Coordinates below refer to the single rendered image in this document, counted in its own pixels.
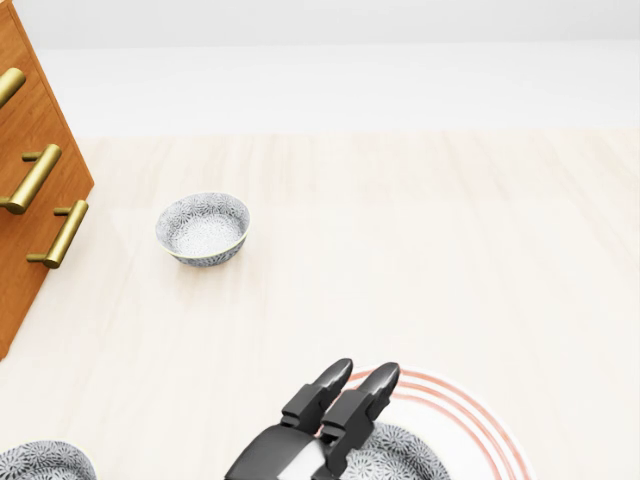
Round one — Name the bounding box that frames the patterned black and white bowl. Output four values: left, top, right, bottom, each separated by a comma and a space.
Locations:
154, 191, 252, 268
338, 421, 452, 480
0, 439, 98, 480

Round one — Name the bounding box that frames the wooden drawer front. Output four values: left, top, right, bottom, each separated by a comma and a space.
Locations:
0, 144, 95, 361
0, 0, 49, 174
0, 74, 79, 291

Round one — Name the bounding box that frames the wooden cabinet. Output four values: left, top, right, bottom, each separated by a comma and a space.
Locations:
0, 0, 96, 362

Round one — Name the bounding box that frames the white plate with red rings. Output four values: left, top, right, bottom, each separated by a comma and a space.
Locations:
343, 366, 539, 480

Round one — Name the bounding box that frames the silver and black right hand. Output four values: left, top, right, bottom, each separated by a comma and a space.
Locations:
223, 357, 402, 480

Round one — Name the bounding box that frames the brass drawer handle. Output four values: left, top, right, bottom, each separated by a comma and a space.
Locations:
25, 199, 90, 270
0, 67, 27, 109
0, 143, 63, 216

